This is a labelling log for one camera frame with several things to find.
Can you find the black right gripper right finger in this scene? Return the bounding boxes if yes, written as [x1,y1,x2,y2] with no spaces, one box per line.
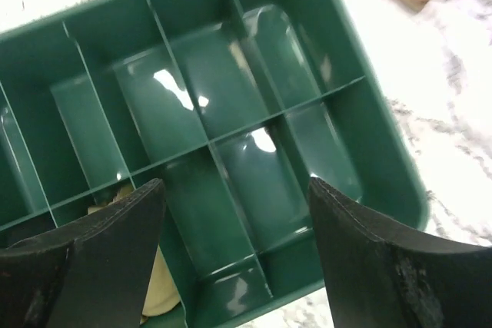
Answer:
[308,177,491,327]

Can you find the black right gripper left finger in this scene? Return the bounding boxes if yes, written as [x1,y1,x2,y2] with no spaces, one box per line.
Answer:
[1,178,166,327]

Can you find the cream rolled cloth in tray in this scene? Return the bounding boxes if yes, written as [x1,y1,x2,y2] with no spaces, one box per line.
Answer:
[87,185,181,325]

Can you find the green divided plastic tray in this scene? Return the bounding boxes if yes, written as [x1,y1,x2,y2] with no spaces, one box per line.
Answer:
[1,0,429,327]

